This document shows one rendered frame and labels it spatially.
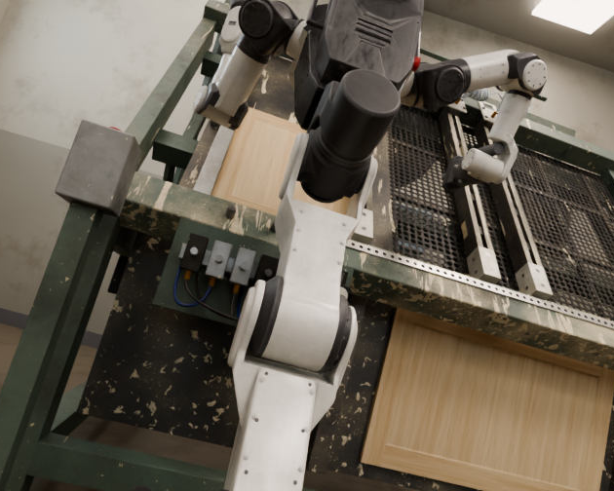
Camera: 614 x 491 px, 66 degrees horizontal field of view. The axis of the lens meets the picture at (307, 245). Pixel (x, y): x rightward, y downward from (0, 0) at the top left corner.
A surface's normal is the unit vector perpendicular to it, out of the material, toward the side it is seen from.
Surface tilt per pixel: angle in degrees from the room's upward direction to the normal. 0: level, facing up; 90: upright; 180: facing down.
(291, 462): 64
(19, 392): 90
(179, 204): 55
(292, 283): 51
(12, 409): 90
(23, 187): 90
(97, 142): 90
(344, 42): 82
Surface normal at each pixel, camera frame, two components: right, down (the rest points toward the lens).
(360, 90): 0.29, -0.48
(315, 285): 0.33, -0.70
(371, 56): 0.24, -0.25
